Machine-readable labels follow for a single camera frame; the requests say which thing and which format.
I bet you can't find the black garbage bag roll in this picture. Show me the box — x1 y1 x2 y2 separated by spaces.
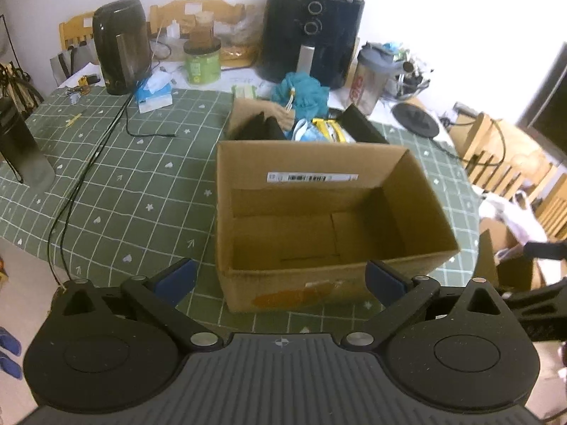
336 104 389 145

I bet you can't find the green tablecloth with grid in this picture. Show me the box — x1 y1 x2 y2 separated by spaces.
0 85 482 335

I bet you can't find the cardboard box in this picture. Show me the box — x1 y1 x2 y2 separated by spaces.
215 140 459 313

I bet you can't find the wooden chair at right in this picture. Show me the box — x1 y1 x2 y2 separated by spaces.
449 112 566 240

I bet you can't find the black kettle base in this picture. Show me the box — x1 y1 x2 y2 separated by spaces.
391 103 439 139

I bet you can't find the yellow snack packet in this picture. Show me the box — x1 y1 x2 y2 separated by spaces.
311 118 354 143

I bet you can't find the blue tissue pack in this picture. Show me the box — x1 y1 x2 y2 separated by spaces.
135 70 173 113

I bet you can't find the dark water bottle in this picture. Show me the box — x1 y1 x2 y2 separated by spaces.
1 97 56 193

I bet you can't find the green wet wipes pack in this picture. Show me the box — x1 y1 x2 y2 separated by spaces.
232 84 257 100

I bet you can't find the teal bath loofah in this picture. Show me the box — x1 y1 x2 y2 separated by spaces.
270 72 330 120

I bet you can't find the green lidded canister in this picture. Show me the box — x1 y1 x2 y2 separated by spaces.
184 36 221 85

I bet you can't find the shaker bottle grey lid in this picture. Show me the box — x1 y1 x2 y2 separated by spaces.
349 42 405 115

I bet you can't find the black electric kettle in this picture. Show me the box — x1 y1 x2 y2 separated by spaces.
92 0 152 96

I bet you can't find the black air fryer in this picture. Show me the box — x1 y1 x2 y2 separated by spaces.
257 0 364 89

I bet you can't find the black power cable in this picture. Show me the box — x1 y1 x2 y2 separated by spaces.
48 76 179 289

